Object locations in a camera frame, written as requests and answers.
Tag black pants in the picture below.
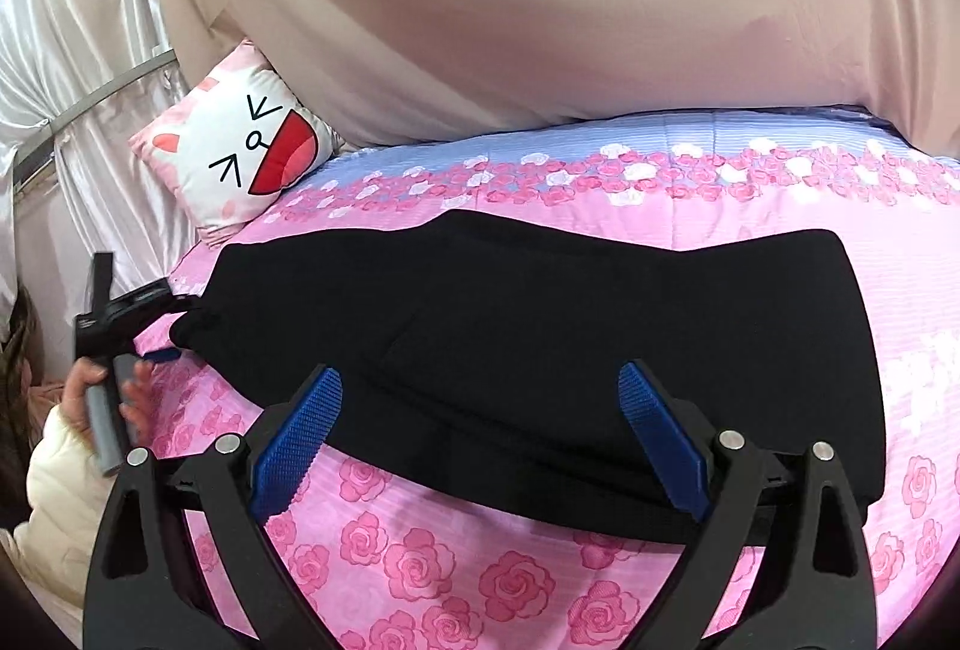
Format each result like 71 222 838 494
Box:
169 209 890 544

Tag cat face pillow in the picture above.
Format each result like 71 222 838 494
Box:
128 40 340 247

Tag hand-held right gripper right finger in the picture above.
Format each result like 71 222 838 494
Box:
616 359 876 650

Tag person's left forearm white sleeve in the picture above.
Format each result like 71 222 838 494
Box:
0 408 115 630

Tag person's brown hair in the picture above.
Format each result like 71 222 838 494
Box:
0 284 36 442

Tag white satin curtain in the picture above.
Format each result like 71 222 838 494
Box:
0 0 205 382

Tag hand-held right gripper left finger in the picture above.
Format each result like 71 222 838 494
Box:
82 363 344 650

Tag person's left hand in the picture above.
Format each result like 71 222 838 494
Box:
63 356 152 449

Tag pink rose bedsheet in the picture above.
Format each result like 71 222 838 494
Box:
131 104 960 650

